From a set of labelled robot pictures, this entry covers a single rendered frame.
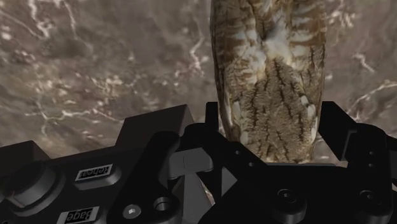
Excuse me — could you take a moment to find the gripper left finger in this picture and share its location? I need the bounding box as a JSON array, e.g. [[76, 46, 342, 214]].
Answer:
[[108, 101, 268, 224]]

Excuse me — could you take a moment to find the black toaster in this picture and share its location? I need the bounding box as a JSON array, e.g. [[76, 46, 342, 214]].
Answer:
[[0, 104, 195, 224]]

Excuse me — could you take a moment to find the brown owl figure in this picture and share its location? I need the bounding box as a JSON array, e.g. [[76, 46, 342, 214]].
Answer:
[[209, 0, 328, 164]]

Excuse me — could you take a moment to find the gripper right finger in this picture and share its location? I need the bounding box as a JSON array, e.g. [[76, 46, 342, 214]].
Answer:
[[318, 101, 397, 224]]

